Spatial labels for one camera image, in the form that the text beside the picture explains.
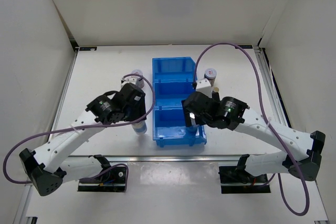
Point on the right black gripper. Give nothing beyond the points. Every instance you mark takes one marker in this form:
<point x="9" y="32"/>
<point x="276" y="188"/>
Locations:
<point x="187" y="118"/>

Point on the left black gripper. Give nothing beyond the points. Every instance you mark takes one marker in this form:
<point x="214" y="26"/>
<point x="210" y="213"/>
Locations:
<point x="140" y="112"/>

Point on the silver-lid shaker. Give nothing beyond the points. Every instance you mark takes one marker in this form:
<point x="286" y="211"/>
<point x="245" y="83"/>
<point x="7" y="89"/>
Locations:
<point x="194" y="127"/>
<point x="140" y="128"/>

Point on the yellow small bottle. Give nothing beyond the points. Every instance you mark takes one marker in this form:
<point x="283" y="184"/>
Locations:
<point x="215" y="94"/>

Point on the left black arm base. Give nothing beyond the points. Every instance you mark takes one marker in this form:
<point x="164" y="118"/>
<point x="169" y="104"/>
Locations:
<point x="114" y="181"/>

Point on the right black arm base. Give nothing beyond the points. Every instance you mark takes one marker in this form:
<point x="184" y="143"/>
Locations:
<point x="233" y="182"/>

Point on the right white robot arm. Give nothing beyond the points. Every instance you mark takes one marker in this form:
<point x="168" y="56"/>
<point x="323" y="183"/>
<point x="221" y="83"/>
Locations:
<point x="300" y="153"/>

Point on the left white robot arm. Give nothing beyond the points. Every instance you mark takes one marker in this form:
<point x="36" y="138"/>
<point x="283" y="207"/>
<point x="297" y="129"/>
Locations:
<point x="98" y="114"/>

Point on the blue three-compartment bin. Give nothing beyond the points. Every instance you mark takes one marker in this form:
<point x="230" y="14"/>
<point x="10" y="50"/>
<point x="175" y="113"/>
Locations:
<point x="172" y="81"/>

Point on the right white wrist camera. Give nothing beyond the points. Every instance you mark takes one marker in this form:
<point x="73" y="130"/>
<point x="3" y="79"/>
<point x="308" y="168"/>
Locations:
<point x="204" y="86"/>

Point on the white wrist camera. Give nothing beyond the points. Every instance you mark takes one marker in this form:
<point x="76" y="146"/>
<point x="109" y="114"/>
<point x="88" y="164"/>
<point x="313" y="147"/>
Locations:
<point x="204" y="86"/>
<point x="130" y="79"/>

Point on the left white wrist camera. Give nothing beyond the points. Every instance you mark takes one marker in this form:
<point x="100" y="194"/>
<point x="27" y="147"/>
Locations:
<point x="130" y="79"/>

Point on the aluminium front rail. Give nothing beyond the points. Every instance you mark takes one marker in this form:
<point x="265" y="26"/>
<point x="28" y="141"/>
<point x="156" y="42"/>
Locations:
<point x="170" y="159"/>

